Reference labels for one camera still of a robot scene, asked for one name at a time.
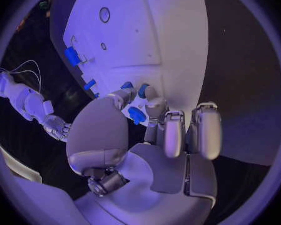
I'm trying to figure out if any white cable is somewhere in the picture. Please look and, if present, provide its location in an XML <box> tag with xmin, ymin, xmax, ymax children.
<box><xmin>10</xmin><ymin>59</ymin><xmax>43</xmax><ymax>94</ymax></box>
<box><xmin>8</xmin><ymin>69</ymin><xmax>40</xmax><ymax>85</ymax></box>

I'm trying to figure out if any blue plug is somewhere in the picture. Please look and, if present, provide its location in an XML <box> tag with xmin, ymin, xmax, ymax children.
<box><xmin>119</xmin><ymin>81</ymin><xmax>135</xmax><ymax>91</ymax></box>

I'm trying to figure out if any blue block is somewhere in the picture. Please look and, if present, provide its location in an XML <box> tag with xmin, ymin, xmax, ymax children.
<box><xmin>64</xmin><ymin>47</ymin><xmax>83</xmax><ymax>68</ymax></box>

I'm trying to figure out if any blue short cylinder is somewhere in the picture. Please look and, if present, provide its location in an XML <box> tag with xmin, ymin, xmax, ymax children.
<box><xmin>137</xmin><ymin>83</ymin><xmax>152</xmax><ymax>99</ymax></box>

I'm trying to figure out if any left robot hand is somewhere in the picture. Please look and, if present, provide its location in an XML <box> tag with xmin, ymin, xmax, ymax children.
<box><xmin>66</xmin><ymin>85</ymin><xmax>223</xmax><ymax>225</ymax></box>

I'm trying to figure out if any white task board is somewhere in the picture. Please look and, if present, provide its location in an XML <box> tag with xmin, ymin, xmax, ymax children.
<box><xmin>49</xmin><ymin>0</ymin><xmax>210</xmax><ymax>128</ymax></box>

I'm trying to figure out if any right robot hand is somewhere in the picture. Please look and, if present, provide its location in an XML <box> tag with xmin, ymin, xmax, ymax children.
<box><xmin>43</xmin><ymin>114</ymin><xmax>73</xmax><ymax>143</ymax></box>

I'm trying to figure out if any blue gear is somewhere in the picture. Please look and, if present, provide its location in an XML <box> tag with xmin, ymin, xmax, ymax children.
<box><xmin>127</xmin><ymin>106</ymin><xmax>148</xmax><ymax>122</ymax></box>

